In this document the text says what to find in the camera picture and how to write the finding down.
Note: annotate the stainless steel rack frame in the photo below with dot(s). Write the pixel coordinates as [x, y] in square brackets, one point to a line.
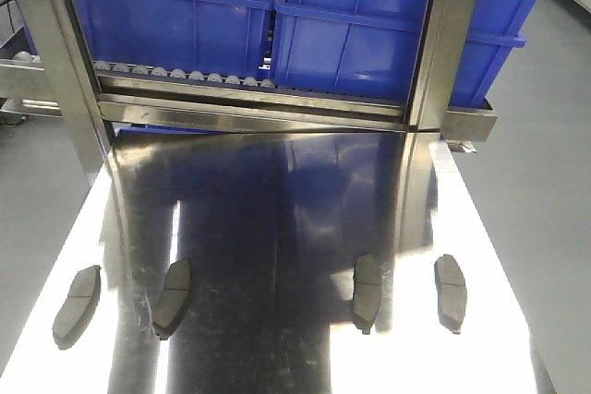
[90, 103]

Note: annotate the blue plastic bin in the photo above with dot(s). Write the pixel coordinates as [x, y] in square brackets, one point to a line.
[369, 47]
[228, 37]

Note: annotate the brake pad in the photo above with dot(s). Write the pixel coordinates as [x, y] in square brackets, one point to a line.
[77, 310]
[367, 293]
[172, 303]
[451, 291]

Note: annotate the right blue plastic bin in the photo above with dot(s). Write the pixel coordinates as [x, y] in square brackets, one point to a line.
[369, 47]

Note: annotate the roller conveyor track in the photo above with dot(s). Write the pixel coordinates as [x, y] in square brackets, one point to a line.
[158, 71]

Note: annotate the left blue plastic bin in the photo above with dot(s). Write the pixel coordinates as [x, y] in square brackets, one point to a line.
[228, 37]

